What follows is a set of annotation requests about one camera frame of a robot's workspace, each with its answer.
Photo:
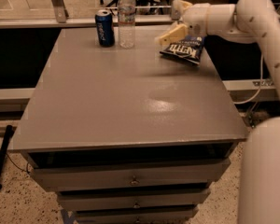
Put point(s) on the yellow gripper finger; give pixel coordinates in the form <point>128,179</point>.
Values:
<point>178,8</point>
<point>177,31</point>

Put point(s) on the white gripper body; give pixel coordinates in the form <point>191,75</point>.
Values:
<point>195,19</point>

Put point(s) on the clear plastic water bottle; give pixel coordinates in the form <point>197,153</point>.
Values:
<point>126,23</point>

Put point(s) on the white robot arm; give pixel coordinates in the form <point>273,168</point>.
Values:
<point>246,21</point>

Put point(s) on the blue pepsi can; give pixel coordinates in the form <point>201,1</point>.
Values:
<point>104,26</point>

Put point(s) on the blue kettle chips bag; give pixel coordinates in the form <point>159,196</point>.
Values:
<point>189,49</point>

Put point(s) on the grey drawer cabinet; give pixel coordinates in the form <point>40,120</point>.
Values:
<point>105,107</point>

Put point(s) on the metal railing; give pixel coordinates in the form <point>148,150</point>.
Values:
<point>84,16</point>

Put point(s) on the top grey drawer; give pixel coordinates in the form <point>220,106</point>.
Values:
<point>87,178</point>

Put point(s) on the grey drawer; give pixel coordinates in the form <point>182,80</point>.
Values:
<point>144,215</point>
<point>87,178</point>
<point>133,199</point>

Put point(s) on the middle grey drawer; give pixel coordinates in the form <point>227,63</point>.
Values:
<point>133,199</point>

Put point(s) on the bottom grey drawer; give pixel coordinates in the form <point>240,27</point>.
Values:
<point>144,215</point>

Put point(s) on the black bar on floor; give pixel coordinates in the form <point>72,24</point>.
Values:
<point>3,149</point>

